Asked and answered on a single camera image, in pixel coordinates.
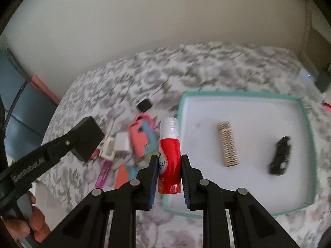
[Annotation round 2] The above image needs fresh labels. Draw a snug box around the magenta lighter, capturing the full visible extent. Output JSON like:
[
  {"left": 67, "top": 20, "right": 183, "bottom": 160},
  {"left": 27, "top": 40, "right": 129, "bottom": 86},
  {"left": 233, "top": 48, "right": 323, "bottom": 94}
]
[{"left": 94, "top": 160, "right": 113, "bottom": 189}]

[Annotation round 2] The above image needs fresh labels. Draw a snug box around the orange foam puzzle piece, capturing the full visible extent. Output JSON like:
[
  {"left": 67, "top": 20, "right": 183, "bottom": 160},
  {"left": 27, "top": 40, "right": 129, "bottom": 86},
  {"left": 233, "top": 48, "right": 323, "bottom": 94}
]
[{"left": 114, "top": 164, "right": 130, "bottom": 189}]

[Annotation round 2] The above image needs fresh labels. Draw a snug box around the white plastic clip piece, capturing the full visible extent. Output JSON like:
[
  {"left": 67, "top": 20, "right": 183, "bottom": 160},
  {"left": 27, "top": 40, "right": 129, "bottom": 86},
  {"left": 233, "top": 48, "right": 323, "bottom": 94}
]
[{"left": 97, "top": 137, "right": 115, "bottom": 161}]

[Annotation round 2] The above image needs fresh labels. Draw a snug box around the black cube box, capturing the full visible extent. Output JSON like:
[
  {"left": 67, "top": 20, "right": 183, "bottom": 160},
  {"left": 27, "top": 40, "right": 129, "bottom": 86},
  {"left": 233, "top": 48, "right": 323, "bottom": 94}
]
[{"left": 70, "top": 116, "right": 104, "bottom": 163}]

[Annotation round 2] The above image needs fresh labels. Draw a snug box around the white plug adapter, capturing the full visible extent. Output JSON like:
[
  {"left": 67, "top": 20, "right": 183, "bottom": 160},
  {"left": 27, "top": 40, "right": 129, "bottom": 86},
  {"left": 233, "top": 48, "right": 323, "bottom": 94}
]
[{"left": 114, "top": 132, "right": 132, "bottom": 153}]

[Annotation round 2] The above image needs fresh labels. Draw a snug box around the red white glue stick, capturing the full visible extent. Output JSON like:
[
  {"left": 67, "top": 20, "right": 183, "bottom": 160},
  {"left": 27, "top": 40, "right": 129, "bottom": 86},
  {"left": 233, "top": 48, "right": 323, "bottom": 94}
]
[{"left": 158, "top": 117, "right": 181, "bottom": 195}]

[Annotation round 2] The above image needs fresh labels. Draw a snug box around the coral foam puzzle piece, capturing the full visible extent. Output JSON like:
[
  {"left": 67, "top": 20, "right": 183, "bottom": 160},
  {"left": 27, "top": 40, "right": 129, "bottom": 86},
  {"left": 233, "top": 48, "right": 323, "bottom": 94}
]
[{"left": 128, "top": 119, "right": 149, "bottom": 157}]

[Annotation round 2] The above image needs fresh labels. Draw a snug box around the left hand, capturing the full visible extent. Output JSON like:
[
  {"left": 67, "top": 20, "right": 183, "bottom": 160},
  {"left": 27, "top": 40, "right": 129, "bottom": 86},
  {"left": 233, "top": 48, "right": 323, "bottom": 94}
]
[{"left": 1, "top": 192, "right": 50, "bottom": 247}]

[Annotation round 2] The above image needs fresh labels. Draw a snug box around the black toy car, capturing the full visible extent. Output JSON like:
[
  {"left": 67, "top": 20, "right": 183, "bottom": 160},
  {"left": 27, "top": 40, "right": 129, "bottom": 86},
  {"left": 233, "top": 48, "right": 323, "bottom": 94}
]
[{"left": 269, "top": 136, "right": 292, "bottom": 176}]

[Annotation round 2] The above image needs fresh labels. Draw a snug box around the dark blue cabinet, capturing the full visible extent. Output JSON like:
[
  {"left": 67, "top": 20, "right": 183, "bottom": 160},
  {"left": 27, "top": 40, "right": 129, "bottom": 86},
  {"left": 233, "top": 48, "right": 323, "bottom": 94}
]
[{"left": 1, "top": 49, "right": 57, "bottom": 160}]

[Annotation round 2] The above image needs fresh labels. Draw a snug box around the beige patterned rectangular block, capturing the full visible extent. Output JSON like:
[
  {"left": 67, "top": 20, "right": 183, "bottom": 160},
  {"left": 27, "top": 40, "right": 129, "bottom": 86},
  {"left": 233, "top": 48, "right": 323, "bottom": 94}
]
[{"left": 218, "top": 121, "right": 239, "bottom": 167}]

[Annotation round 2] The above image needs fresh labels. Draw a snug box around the teal rimmed white tray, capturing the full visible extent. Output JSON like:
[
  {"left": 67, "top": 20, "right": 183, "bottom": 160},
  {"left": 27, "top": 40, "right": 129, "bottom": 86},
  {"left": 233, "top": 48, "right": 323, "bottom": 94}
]
[{"left": 177, "top": 91, "right": 317, "bottom": 216}]

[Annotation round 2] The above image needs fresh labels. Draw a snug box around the pink smartwatch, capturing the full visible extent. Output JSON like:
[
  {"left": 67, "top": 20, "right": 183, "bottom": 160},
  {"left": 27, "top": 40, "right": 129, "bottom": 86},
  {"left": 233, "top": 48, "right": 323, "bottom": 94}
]
[{"left": 134, "top": 113, "right": 155, "bottom": 129}]

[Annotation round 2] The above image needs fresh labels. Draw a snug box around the white smartwatch black screen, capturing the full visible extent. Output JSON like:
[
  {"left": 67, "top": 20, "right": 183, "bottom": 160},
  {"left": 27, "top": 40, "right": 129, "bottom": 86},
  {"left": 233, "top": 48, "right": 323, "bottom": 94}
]
[{"left": 136, "top": 98, "right": 153, "bottom": 113}]

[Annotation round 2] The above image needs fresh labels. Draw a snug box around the floral grey white bedspread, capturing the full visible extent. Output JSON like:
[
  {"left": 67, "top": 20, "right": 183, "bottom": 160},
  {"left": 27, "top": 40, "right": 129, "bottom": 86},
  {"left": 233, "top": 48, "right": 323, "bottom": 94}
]
[{"left": 40, "top": 43, "right": 330, "bottom": 247}]

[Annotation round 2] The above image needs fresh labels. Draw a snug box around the white power bank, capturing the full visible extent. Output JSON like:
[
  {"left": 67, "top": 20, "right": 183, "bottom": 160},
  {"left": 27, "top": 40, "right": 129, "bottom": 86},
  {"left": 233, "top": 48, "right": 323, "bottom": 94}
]
[{"left": 297, "top": 69, "right": 324, "bottom": 101}]

